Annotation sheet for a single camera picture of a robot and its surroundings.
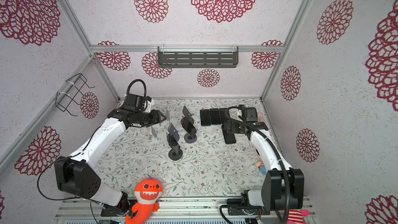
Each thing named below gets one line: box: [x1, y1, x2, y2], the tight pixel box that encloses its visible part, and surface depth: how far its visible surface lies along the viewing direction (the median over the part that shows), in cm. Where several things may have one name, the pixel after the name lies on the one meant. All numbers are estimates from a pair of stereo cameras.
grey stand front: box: [168, 133, 183, 161], surface depth 92 cm
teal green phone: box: [209, 108, 222, 125], surface depth 112 cm
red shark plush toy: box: [125, 177, 164, 224], surface depth 71 cm
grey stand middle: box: [183, 132, 198, 144], surface depth 99 cm
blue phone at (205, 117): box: [200, 109, 211, 126], surface depth 109 cm
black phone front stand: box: [221, 124, 236, 145], surface depth 100 cm
